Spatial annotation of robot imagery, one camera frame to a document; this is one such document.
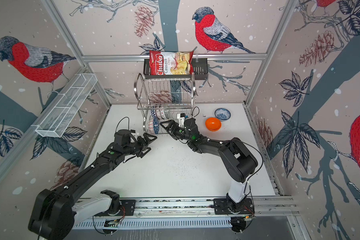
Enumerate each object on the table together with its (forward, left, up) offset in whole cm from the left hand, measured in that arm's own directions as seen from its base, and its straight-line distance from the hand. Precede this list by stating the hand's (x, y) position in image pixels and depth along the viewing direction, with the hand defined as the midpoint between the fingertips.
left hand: (154, 142), depth 79 cm
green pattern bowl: (+32, -4, -12) cm, 34 cm away
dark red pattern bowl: (+25, +1, -4) cm, 25 cm away
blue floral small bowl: (+32, -46, -14) cm, 58 cm away
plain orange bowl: (+21, -37, -13) cm, 45 cm away
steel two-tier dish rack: (+52, +2, -17) cm, 55 cm away
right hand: (+7, -3, +1) cm, 8 cm away
